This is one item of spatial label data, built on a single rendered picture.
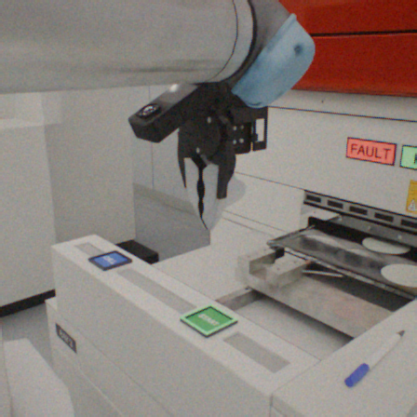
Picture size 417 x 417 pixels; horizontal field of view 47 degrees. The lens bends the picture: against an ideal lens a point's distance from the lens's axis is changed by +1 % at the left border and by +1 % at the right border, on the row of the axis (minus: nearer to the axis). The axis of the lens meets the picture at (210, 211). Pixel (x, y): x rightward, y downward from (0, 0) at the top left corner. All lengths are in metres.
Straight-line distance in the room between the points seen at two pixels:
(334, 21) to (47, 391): 0.88
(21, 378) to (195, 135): 0.49
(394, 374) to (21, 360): 0.58
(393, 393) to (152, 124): 0.38
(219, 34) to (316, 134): 0.87
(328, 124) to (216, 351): 0.71
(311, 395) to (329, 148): 0.74
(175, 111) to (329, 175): 0.72
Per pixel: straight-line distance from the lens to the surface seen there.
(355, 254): 1.06
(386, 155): 1.09
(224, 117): 0.54
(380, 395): 0.57
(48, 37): 0.23
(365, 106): 1.11
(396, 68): 1.02
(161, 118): 0.50
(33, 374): 0.85
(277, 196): 1.30
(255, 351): 0.61
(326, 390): 0.56
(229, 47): 0.35
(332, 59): 1.10
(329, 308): 0.88
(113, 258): 0.85
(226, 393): 0.60
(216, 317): 0.66
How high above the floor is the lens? 1.30
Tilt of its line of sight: 18 degrees down
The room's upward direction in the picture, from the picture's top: straight up
